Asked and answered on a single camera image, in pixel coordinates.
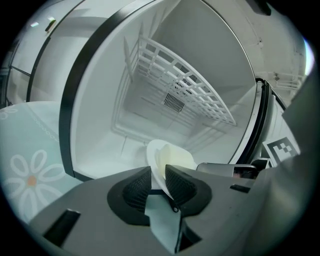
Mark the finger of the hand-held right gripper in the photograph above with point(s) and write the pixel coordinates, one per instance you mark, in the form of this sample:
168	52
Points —
215	168

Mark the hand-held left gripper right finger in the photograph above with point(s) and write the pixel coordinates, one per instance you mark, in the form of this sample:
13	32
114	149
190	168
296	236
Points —
220	215

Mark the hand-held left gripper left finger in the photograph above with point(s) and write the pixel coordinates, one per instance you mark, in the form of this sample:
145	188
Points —
95	215

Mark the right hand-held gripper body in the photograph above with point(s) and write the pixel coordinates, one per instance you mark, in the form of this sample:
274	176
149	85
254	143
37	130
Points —
280	150

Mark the white plate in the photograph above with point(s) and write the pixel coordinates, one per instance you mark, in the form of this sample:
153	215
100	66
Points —
156	170

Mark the white mini fridge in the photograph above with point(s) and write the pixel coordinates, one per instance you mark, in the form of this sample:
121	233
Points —
205	50

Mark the black framed panel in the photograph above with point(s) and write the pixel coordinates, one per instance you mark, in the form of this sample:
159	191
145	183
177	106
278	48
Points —
263	112

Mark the white wire fridge shelf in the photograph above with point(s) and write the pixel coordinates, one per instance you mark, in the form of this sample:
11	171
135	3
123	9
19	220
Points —
190	82

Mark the white ceiling pipes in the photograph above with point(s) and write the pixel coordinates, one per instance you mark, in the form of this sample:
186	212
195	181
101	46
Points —
285	80

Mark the round table light blue tablecloth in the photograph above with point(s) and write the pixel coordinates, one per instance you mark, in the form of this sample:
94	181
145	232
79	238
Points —
30	155

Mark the ceiling light strip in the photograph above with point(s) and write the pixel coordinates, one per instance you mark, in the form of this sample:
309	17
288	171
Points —
309	55

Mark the black framed whiteboard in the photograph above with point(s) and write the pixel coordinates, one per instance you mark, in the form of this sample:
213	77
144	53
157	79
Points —
62	37

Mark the black whiteboard eraser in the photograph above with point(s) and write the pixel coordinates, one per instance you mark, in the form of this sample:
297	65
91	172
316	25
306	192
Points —
50	25

